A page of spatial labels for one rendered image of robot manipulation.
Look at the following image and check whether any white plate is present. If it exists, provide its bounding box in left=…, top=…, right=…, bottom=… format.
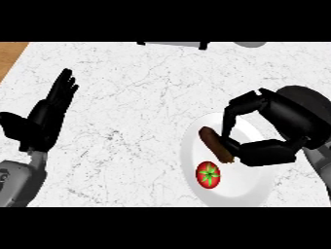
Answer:
left=180, top=112, right=276, bottom=207

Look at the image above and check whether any grey round object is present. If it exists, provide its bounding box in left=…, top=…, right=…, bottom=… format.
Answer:
left=233, top=42, right=269, bottom=49

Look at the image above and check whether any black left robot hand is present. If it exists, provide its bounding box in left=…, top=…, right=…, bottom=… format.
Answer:
left=0, top=67, right=81, bottom=154

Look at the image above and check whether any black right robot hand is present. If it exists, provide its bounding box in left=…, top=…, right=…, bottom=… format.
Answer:
left=220, top=88, right=331, bottom=168

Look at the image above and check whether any red tomato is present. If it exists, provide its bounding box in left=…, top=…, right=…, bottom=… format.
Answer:
left=193, top=160, right=223, bottom=190

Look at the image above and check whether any brown sweet potato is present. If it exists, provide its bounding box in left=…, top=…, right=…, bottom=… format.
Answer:
left=196, top=125, right=236, bottom=164

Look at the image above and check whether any white appliance with black feet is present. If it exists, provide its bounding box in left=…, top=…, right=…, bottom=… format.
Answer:
left=136, top=42, right=209, bottom=51

